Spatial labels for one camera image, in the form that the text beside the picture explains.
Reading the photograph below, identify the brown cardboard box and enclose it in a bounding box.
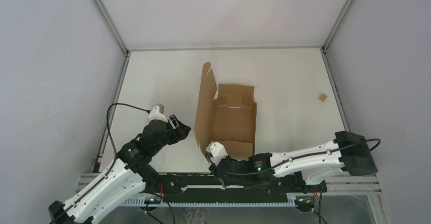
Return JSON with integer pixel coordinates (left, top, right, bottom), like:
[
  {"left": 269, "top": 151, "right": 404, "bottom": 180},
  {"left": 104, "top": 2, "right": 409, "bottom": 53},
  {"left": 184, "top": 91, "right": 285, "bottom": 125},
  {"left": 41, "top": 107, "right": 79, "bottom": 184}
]
[{"left": 194, "top": 62, "right": 257, "bottom": 159}]

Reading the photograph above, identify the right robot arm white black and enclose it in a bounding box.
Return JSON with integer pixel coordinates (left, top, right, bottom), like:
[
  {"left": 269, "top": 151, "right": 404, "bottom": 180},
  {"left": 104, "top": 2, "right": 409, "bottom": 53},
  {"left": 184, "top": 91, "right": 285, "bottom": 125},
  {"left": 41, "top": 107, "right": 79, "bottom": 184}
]
[{"left": 206, "top": 131, "right": 381, "bottom": 191}]

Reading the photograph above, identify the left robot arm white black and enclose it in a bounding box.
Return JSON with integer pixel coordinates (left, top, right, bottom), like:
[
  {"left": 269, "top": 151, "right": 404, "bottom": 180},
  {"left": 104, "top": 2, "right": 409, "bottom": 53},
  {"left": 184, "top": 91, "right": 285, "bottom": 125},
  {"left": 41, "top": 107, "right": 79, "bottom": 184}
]
[{"left": 48, "top": 115, "right": 191, "bottom": 223}]

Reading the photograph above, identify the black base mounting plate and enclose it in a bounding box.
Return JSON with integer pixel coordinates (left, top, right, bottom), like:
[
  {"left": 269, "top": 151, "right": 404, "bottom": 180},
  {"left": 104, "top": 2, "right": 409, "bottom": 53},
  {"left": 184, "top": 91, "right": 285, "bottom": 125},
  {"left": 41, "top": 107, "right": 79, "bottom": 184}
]
[{"left": 146, "top": 173, "right": 327, "bottom": 204}]

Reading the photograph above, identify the small brown cardboard scrap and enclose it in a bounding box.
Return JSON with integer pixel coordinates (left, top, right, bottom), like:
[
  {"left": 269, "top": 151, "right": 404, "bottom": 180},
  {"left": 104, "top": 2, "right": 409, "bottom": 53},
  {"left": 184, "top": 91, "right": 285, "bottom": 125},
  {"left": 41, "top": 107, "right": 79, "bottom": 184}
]
[{"left": 319, "top": 93, "right": 327, "bottom": 102}]

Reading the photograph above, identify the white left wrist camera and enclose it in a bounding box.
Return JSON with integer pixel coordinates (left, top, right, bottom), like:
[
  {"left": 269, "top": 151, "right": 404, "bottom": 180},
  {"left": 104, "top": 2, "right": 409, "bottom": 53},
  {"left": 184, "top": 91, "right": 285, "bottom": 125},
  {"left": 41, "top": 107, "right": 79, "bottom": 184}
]
[{"left": 148, "top": 104, "right": 168, "bottom": 122}]

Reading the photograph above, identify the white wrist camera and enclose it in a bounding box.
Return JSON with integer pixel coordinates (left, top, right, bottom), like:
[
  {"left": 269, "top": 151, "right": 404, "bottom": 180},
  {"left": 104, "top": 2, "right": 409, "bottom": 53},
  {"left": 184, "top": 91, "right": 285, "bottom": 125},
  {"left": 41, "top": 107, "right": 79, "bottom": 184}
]
[
  {"left": 148, "top": 104, "right": 168, "bottom": 122},
  {"left": 205, "top": 142, "right": 229, "bottom": 166}
]

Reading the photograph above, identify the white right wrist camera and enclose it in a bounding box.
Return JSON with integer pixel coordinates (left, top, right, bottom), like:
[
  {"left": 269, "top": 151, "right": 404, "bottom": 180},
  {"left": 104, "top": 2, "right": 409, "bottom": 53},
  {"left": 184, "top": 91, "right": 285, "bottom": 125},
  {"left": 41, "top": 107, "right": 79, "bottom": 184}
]
[{"left": 205, "top": 142, "right": 229, "bottom": 166}]

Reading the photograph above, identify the white toothed cable duct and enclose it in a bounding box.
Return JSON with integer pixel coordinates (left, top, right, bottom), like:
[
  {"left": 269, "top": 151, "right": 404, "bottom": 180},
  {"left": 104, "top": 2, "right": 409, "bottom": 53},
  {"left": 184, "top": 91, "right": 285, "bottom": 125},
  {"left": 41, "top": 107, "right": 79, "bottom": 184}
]
[{"left": 121, "top": 195, "right": 298, "bottom": 208}]

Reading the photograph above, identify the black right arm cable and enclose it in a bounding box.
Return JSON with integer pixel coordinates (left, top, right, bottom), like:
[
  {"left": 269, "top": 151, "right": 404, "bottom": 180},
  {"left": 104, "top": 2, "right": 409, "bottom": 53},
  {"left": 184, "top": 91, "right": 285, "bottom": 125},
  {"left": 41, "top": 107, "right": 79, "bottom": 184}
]
[{"left": 208, "top": 138, "right": 382, "bottom": 176}]

